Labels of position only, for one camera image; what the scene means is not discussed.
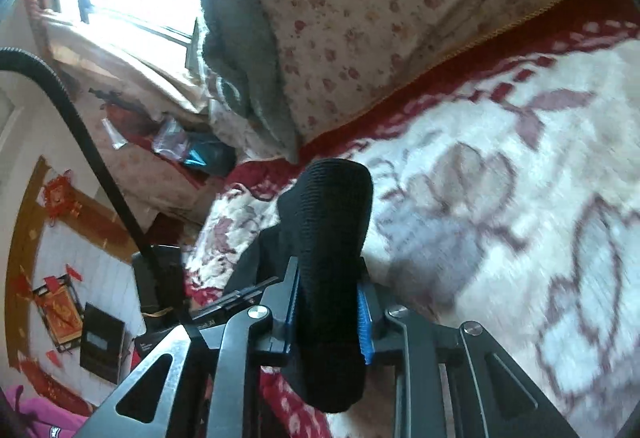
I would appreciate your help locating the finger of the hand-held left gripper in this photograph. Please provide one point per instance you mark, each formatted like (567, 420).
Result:
(245, 298)

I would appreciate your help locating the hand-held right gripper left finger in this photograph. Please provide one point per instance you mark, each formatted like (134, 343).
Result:
(280, 318)

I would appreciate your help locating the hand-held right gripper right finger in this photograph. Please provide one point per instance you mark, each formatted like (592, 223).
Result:
(364, 323)

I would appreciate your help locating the black pants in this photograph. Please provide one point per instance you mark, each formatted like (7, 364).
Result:
(330, 243)

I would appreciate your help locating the black box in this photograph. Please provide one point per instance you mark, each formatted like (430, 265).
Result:
(102, 343)

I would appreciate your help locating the framed red picture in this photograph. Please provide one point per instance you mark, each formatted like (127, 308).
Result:
(60, 318)

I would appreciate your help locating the teal plastic bag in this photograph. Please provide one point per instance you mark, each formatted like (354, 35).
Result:
(205, 155)

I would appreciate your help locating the red hanging ornament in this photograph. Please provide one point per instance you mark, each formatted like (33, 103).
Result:
(57, 193)

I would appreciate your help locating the clear plastic bag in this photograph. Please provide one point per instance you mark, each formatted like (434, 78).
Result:
(170, 137)

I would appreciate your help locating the white maroon floral blanket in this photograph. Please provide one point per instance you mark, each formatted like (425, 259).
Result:
(500, 218)

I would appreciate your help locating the pink cloth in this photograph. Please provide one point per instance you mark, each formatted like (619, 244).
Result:
(45, 418)

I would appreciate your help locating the beige curtain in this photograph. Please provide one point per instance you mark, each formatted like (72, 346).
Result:
(125, 72)

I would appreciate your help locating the grey-green knit cloth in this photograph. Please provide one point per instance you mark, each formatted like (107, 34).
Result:
(235, 42)

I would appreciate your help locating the floral beige pillow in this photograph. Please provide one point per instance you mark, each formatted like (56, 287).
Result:
(375, 17)

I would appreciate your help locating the wooden door frame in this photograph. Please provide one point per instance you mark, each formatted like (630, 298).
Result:
(22, 268)

